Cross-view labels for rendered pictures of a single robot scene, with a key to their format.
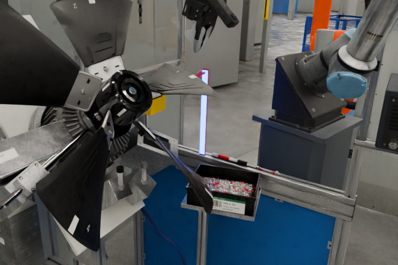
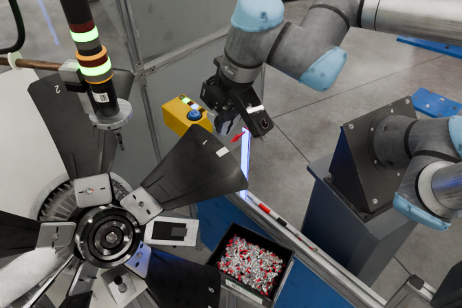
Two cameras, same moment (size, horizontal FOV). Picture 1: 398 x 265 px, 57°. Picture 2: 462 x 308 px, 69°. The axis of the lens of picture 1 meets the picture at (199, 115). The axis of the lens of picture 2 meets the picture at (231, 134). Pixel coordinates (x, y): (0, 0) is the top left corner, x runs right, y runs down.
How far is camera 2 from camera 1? 0.71 m
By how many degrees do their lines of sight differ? 28
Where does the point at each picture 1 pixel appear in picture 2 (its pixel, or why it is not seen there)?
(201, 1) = (223, 89)
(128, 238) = not seen: hidden behind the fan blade
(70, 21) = (51, 113)
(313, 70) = (390, 149)
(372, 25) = not seen: outside the picture
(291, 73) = (359, 146)
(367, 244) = (435, 236)
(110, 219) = not seen: hidden behind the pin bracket
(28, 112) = (27, 202)
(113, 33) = (101, 138)
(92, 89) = (65, 232)
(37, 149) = (16, 286)
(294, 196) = (328, 280)
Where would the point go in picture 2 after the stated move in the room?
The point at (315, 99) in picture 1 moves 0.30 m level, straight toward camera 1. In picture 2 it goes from (385, 181) to (346, 273)
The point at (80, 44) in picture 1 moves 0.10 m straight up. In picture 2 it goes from (63, 148) to (45, 113)
